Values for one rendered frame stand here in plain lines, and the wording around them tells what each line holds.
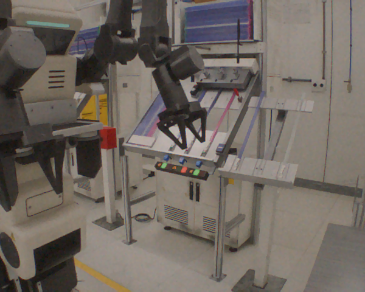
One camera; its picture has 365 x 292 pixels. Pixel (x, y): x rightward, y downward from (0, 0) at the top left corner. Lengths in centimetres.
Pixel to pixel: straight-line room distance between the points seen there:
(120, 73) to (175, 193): 132
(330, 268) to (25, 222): 71
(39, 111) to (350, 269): 76
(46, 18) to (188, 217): 182
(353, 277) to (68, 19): 82
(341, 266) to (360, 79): 281
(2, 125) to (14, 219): 42
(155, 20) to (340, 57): 277
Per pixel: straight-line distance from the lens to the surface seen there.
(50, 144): 49
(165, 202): 240
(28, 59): 43
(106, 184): 256
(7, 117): 46
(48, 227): 86
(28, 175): 87
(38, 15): 76
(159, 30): 80
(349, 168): 348
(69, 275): 139
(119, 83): 307
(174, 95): 76
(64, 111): 85
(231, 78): 202
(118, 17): 87
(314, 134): 349
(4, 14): 53
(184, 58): 74
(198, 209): 223
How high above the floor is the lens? 115
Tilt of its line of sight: 12 degrees down
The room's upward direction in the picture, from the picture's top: straight up
